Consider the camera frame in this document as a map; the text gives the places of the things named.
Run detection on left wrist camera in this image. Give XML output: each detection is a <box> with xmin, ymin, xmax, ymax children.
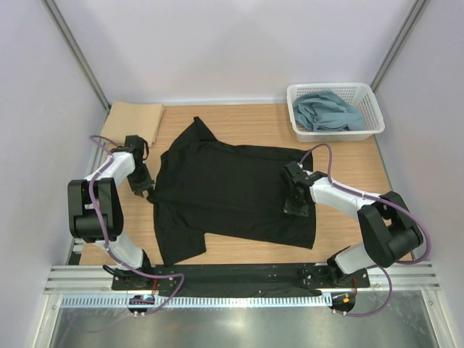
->
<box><xmin>124</xmin><ymin>135</ymin><xmax>149</xmax><ymax>161</ymax></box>

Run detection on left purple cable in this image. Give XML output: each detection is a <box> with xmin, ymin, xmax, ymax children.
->
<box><xmin>88</xmin><ymin>135</ymin><xmax>188</xmax><ymax>317</ymax></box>

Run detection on purple cable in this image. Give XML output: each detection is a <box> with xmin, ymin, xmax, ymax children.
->
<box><xmin>88</xmin><ymin>135</ymin><xmax>188</xmax><ymax>317</ymax></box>
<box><xmin>299</xmin><ymin>144</ymin><xmax>432</xmax><ymax>318</ymax></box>

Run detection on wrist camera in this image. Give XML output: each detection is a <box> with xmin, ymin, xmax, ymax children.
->
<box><xmin>281</xmin><ymin>162</ymin><xmax>309</xmax><ymax>186</ymax></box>
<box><xmin>124</xmin><ymin>135</ymin><xmax>149</xmax><ymax>161</ymax></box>

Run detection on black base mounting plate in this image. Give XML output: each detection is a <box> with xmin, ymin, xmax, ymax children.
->
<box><xmin>102</xmin><ymin>263</ymin><xmax>370</xmax><ymax>298</ymax></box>

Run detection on aluminium frame rail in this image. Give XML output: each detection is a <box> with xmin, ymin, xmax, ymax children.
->
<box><xmin>43</xmin><ymin>262</ymin><xmax>441</xmax><ymax>294</ymax></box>

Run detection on black t shirt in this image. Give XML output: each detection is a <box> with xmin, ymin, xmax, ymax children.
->
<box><xmin>148</xmin><ymin>117</ymin><xmax>316</xmax><ymax>265</ymax></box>

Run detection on blue t shirt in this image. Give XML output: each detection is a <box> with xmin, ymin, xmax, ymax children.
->
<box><xmin>292</xmin><ymin>91</ymin><xmax>365</xmax><ymax>132</ymax></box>

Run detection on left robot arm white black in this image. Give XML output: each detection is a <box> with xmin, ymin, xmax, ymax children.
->
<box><xmin>67</xmin><ymin>145</ymin><xmax>154</xmax><ymax>290</ymax></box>

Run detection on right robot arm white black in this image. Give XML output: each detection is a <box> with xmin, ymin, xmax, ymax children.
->
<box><xmin>281</xmin><ymin>162</ymin><xmax>424</xmax><ymax>287</ymax></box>

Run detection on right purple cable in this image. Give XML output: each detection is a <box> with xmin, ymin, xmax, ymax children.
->
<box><xmin>299</xmin><ymin>144</ymin><xmax>432</xmax><ymax>318</ymax></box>

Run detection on folded beige t shirt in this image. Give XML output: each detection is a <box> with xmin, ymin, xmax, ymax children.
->
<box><xmin>100</xmin><ymin>101</ymin><xmax>165</xmax><ymax>147</ymax></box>

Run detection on white plastic basket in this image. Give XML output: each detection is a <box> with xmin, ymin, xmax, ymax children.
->
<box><xmin>286</xmin><ymin>83</ymin><xmax>385</xmax><ymax>143</ymax></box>

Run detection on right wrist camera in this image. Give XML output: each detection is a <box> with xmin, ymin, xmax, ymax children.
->
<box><xmin>281</xmin><ymin>162</ymin><xmax>309</xmax><ymax>186</ymax></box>

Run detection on white slotted cable duct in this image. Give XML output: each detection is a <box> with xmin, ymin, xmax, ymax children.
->
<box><xmin>60</xmin><ymin>293</ymin><xmax>332</xmax><ymax>310</ymax></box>

